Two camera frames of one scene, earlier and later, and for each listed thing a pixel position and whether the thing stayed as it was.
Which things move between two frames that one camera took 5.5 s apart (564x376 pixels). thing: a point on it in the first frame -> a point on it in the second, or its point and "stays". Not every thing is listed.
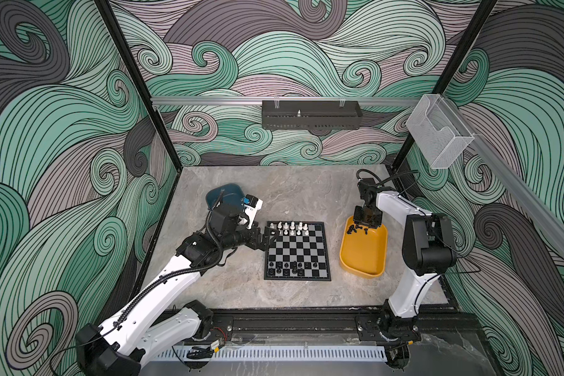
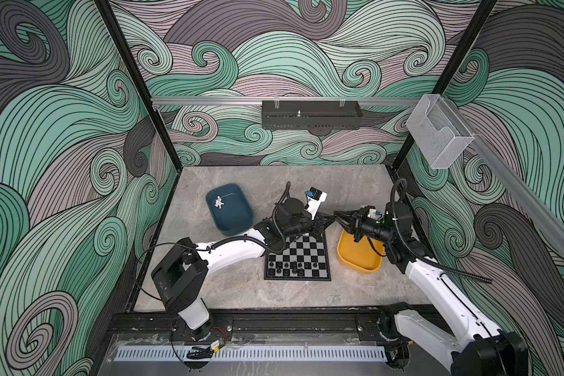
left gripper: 264,243 -> 316,228
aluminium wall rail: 290,100 stays
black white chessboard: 298,251 stays
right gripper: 374,225 -> 357,222
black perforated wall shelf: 312,115 stays
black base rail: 346,323 stays
